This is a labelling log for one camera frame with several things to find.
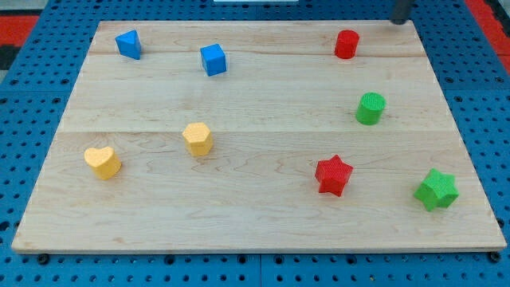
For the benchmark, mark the red star block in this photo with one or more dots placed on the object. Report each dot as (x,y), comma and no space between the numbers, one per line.
(333,175)

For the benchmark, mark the yellow heart block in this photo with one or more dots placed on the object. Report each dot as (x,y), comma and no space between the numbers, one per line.
(104,161)

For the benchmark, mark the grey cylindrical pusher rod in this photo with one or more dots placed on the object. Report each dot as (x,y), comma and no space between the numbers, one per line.
(401,11)

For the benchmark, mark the light wooden board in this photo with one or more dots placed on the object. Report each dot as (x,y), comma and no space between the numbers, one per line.
(285,102)

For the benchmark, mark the yellow hexagon block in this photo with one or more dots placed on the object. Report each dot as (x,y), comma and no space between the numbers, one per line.
(198,139)

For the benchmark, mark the green star block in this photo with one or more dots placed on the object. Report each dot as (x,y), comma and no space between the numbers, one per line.
(437,189)

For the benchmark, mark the blue triangle block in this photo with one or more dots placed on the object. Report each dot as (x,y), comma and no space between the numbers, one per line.
(129,45)

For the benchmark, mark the blue cube block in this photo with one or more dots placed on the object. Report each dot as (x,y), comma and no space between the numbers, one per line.
(213,59)

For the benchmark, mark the red cylinder block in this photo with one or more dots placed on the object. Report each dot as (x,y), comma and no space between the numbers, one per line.
(346,44)

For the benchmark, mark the green cylinder block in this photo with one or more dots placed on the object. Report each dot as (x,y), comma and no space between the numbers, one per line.
(370,108)

